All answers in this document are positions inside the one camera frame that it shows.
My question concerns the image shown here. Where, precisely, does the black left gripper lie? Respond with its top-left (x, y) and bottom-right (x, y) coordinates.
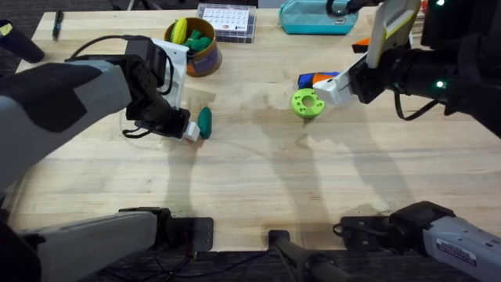
top-left (124, 54), bottom-right (202, 143)

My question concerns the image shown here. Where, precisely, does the blue electric screwdriver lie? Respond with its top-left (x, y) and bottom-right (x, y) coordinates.
top-left (297, 71), bottom-right (341, 90)

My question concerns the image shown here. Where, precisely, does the green toy cucumber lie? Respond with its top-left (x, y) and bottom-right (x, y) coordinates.
top-left (196, 107), bottom-right (214, 140)

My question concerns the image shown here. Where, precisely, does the green disc with holes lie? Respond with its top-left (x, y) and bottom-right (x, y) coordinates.
top-left (290, 88), bottom-right (326, 120)

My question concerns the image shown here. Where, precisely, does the orange ribbed wedge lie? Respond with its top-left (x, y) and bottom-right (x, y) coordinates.
top-left (351, 37), bottom-right (371, 55)

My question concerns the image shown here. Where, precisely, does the teal zip bag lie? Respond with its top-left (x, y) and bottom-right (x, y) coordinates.
top-left (278, 0), bottom-right (359, 36)

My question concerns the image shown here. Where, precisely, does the left wrist white upright plate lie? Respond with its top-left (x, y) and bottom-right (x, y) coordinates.
top-left (150, 38), bottom-right (190, 111)

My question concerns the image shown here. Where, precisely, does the right wrist upright plate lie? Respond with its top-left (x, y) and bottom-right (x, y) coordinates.
top-left (366, 0), bottom-right (423, 70)

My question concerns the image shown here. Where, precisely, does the brown tub with toys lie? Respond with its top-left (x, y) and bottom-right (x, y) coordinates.
top-left (163, 16), bottom-right (224, 78)

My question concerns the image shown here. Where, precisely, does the clear plastic parts box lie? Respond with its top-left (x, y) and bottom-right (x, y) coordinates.
top-left (196, 2), bottom-right (258, 45)

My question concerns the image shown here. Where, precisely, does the black pen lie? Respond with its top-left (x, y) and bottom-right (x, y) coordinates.
top-left (52, 9), bottom-right (65, 42)

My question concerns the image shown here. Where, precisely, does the black cylinder with yellow tape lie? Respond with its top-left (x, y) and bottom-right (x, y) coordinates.
top-left (0, 19), bottom-right (46, 65)

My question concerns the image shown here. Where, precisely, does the black left wrist cable loop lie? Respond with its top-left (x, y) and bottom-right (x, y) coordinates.
top-left (121, 125), bottom-right (152, 139)

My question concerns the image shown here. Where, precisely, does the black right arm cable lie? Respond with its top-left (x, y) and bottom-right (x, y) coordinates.
top-left (393, 90), bottom-right (440, 122)

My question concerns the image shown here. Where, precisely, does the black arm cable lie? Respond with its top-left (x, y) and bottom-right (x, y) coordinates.
top-left (64, 34), bottom-right (152, 63)
top-left (393, 90), bottom-right (440, 122)

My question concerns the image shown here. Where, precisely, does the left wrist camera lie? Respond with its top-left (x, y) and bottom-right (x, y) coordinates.
top-left (124, 36), bottom-right (158, 76)

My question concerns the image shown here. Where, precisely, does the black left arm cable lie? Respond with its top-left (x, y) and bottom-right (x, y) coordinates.
top-left (64, 34), bottom-right (152, 63)

